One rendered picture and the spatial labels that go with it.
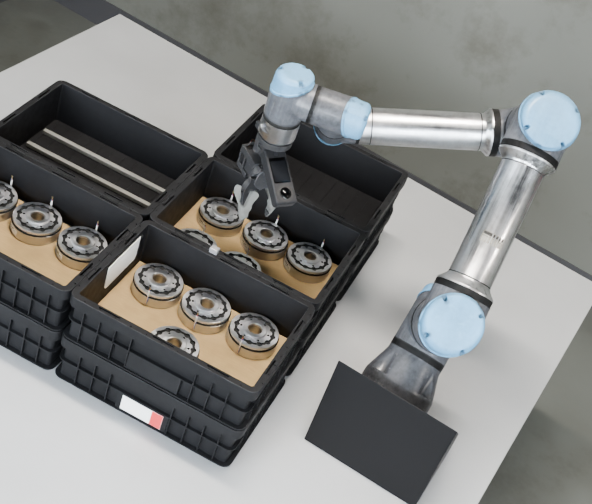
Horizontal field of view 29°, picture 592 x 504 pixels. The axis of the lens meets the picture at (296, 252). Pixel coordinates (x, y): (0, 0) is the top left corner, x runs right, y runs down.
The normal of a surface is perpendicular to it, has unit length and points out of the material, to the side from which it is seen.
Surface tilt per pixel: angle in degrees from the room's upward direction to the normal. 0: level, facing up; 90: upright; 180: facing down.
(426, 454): 90
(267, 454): 0
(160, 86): 0
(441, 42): 90
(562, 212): 90
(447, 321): 56
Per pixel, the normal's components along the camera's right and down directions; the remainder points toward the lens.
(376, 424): -0.46, 0.46
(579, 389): 0.28, -0.74
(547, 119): 0.11, -0.17
